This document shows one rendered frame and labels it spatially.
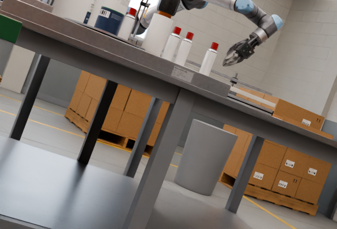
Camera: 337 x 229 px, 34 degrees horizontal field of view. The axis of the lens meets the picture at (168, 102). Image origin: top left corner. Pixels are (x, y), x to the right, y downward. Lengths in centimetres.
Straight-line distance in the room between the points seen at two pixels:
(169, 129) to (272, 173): 461
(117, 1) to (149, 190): 66
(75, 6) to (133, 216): 102
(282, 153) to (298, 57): 292
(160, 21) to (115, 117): 389
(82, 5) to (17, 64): 558
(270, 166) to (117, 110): 183
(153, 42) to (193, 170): 291
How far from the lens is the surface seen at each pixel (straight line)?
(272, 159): 634
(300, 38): 918
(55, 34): 172
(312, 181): 679
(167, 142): 184
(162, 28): 231
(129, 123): 621
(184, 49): 266
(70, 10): 248
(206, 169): 509
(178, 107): 183
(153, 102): 366
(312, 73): 862
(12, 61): 799
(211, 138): 504
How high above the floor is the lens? 78
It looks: 1 degrees down
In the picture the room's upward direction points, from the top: 21 degrees clockwise
